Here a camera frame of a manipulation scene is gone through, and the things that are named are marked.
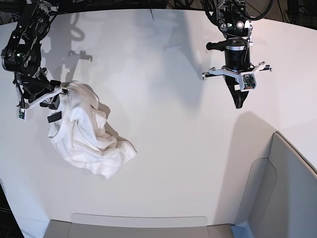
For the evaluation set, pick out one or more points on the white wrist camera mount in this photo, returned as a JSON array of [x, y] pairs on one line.
[[246, 80], [24, 111]]

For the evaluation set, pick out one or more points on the grey cardboard box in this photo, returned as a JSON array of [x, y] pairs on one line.
[[279, 201]]

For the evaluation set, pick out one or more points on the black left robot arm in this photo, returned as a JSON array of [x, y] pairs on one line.
[[229, 17]]

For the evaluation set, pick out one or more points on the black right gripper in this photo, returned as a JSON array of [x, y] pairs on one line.
[[33, 88]]

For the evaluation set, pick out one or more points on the white t-shirt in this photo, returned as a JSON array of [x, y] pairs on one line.
[[77, 131]]

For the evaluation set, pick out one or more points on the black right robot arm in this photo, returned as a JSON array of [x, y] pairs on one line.
[[22, 55]]

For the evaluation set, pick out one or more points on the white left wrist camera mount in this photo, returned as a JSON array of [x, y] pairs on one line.
[[246, 80]]

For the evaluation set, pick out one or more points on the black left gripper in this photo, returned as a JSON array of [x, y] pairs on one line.
[[237, 58]]

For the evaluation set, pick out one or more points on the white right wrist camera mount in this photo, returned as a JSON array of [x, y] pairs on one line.
[[24, 111]]

